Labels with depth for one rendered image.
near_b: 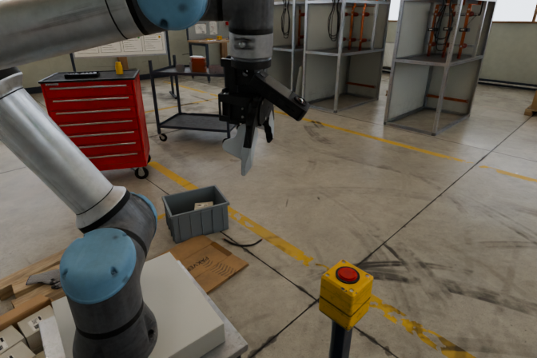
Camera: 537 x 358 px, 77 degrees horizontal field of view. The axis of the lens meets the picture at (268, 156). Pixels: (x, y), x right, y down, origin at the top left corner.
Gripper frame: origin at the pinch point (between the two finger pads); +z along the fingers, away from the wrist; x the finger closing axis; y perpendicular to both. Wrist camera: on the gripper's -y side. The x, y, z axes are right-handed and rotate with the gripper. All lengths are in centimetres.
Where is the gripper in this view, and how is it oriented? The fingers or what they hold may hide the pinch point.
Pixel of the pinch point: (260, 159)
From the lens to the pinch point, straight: 68.3
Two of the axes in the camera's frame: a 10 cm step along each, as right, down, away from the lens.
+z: -0.3, 8.8, 4.8
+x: -3.1, 4.5, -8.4
